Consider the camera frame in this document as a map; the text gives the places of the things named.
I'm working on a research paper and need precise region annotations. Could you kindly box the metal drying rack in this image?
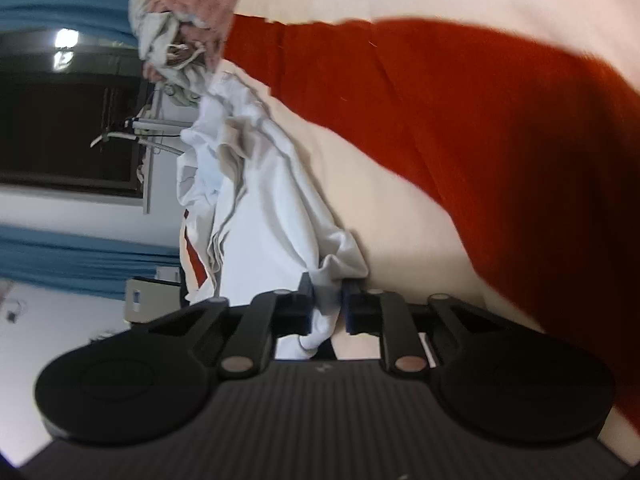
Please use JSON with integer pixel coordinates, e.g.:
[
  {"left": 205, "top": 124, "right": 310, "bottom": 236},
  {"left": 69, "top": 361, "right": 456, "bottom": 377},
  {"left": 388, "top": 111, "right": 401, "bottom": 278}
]
[{"left": 90, "top": 87, "right": 197, "bottom": 216}]

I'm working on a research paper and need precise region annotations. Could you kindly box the white box appliance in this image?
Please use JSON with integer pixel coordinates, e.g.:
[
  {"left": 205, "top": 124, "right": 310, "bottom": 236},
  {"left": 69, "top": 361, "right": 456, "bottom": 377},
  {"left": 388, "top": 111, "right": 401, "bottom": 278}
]
[{"left": 124, "top": 266, "right": 182, "bottom": 322}]

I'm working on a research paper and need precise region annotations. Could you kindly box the dark window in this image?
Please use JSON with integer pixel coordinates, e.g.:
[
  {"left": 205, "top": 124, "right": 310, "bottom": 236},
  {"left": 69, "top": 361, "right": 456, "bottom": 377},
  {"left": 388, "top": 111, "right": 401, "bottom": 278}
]
[{"left": 0, "top": 29, "right": 152, "bottom": 198}]

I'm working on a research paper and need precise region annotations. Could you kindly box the crumpled grey-white cloth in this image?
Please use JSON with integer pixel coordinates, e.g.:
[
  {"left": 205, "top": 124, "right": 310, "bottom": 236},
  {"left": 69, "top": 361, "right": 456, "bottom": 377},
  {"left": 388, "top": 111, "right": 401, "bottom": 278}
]
[{"left": 128, "top": 0, "right": 221, "bottom": 107}]

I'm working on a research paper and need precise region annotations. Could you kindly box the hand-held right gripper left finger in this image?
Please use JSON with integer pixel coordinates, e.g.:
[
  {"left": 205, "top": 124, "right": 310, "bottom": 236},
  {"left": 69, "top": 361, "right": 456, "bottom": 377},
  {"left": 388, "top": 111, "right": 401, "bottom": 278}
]
[{"left": 146, "top": 274, "right": 315, "bottom": 379}]

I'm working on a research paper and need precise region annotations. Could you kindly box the red-orange cloth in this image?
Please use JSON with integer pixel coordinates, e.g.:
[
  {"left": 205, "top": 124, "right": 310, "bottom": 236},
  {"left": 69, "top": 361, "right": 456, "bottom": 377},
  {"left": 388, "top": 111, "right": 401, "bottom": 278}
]
[{"left": 220, "top": 14, "right": 640, "bottom": 428}]

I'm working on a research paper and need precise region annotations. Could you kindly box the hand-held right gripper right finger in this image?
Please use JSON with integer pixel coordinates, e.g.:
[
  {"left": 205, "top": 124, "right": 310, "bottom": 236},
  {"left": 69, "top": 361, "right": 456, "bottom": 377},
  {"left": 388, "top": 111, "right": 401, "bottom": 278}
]
[{"left": 340, "top": 278, "right": 502, "bottom": 376}]

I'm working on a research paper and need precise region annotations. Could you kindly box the white garment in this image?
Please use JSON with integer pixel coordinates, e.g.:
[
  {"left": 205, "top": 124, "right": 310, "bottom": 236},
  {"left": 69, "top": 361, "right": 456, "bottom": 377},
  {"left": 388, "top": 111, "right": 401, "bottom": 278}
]
[{"left": 175, "top": 60, "right": 371, "bottom": 361}]

